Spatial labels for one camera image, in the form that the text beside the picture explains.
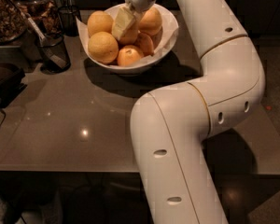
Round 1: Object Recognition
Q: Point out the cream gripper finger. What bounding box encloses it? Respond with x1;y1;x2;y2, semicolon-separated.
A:
112;4;144;41

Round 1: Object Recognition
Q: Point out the orange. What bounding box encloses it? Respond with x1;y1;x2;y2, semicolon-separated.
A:
88;32;119;64
138;7;162;35
134;33;154;56
87;10;113;36
119;22;138;45
117;45;144;66

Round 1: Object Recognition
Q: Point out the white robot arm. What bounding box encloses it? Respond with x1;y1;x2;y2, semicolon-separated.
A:
130;0;265;224

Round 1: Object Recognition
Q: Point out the white ceramic bowl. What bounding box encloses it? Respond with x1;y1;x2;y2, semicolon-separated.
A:
79;2;180;77

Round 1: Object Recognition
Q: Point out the black mesh cup far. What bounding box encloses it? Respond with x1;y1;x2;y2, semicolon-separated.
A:
58;6;80;36

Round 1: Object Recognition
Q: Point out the black mesh cup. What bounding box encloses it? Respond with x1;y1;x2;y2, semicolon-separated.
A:
35;34;71;74
58;6;80;36

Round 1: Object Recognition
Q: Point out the black mesh cup near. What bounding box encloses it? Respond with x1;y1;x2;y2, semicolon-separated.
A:
35;34;71;74

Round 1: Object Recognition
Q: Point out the metal serving scoop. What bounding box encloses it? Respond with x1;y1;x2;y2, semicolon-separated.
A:
0;0;68;70

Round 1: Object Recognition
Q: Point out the glass jar of dried fruit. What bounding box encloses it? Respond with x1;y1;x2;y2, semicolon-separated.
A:
14;0;62;34

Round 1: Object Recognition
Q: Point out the glass jar of nuts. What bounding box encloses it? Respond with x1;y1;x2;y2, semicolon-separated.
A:
0;0;27;44

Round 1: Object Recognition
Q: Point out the black device on left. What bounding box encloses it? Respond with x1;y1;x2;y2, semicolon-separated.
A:
0;63;25;107

